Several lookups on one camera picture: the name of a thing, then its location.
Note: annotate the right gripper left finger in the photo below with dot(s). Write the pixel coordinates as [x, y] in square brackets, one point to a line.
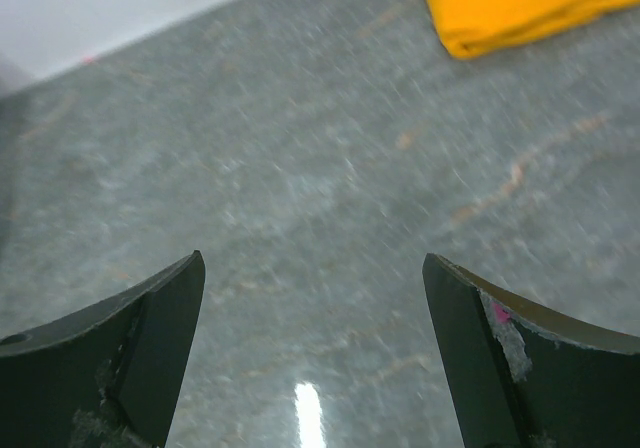
[108, 375]

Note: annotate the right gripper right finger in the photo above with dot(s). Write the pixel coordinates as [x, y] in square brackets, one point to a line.
[523, 375]

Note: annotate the orange t shirt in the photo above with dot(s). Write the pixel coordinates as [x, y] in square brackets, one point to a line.
[471, 28]

